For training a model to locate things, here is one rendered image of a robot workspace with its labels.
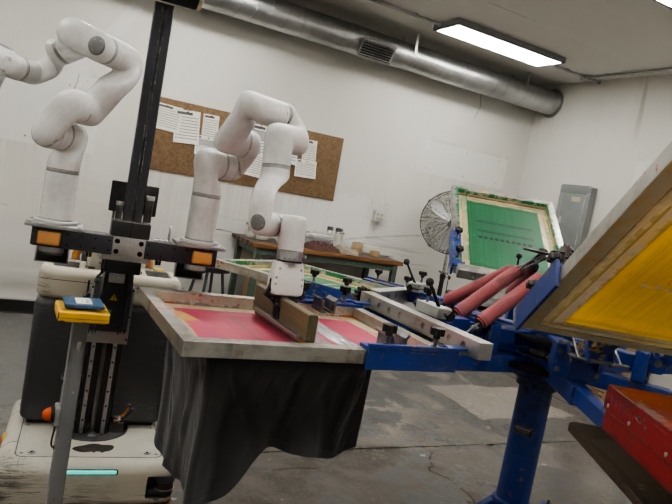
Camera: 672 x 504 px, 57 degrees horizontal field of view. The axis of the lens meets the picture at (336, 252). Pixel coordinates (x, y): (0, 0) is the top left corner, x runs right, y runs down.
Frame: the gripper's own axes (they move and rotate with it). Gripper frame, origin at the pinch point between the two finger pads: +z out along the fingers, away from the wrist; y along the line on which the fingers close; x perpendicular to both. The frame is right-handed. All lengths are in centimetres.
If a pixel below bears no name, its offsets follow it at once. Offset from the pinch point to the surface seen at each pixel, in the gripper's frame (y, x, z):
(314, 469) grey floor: -76, -106, 94
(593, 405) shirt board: -78, 49, 13
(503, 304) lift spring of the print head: -77, 9, -9
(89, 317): 52, -6, 6
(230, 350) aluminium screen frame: 24.6, 28.7, 5.4
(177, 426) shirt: 26.0, -2.0, 34.0
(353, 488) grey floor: -88, -85, 96
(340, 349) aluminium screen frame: -4.7, 28.9, 4.2
